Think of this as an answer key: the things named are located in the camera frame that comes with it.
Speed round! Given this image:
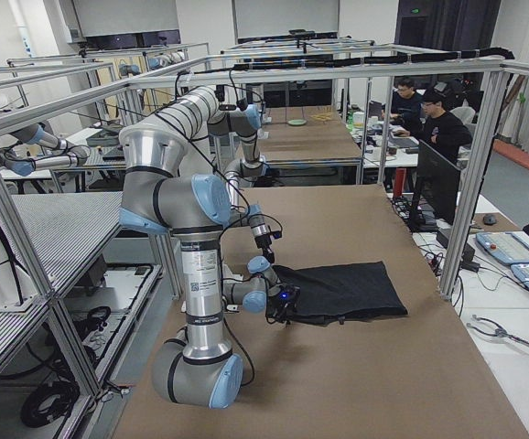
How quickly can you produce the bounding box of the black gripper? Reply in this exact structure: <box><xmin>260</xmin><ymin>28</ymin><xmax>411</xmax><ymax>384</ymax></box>
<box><xmin>265</xmin><ymin>285</ymin><xmax>300</xmax><ymax>323</ymax></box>
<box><xmin>253</xmin><ymin>223</ymin><xmax>282</xmax><ymax>263</ymax></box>

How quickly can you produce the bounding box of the black t-shirt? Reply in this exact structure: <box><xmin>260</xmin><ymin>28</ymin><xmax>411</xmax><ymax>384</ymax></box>
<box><xmin>274</xmin><ymin>262</ymin><xmax>407</xmax><ymax>326</ymax></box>

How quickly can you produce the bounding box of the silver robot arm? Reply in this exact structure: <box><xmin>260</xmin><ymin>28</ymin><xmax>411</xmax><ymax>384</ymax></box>
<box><xmin>119</xmin><ymin>86</ymin><xmax>300</xmax><ymax>409</ymax></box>
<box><xmin>178</xmin><ymin>86</ymin><xmax>282</xmax><ymax>263</ymax></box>

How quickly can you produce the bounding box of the black computer monitor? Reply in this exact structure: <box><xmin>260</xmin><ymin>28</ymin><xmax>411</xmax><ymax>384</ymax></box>
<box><xmin>407</xmin><ymin>141</ymin><xmax>460</xmax><ymax>231</ymax></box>

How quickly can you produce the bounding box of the person with glasses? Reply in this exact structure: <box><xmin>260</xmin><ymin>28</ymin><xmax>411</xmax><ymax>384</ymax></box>
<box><xmin>390</xmin><ymin>77</ymin><xmax>423</xmax><ymax>135</ymax></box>

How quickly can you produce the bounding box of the striped aluminium workbench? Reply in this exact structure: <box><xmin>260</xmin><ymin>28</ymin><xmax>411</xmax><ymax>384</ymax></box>
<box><xmin>0</xmin><ymin>192</ymin><xmax>122</xmax><ymax>372</ymax></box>

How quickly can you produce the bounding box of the person in black cap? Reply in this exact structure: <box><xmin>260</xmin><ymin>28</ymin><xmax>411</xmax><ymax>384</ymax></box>
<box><xmin>395</xmin><ymin>87</ymin><xmax>472</xmax><ymax>164</ymax></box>

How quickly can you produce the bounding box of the grabber reacher tool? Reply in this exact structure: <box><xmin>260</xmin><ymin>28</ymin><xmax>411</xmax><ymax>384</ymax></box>
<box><xmin>465</xmin><ymin>315</ymin><xmax>529</xmax><ymax>348</ymax></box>

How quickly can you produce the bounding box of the blue white teach pendant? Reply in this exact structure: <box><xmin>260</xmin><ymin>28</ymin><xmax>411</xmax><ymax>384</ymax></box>
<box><xmin>475</xmin><ymin>232</ymin><xmax>529</xmax><ymax>265</ymax></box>

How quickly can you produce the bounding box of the aluminium cage frame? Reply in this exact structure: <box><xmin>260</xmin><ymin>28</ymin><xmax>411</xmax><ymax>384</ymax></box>
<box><xmin>0</xmin><ymin>44</ymin><xmax>513</xmax><ymax>395</ymax></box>

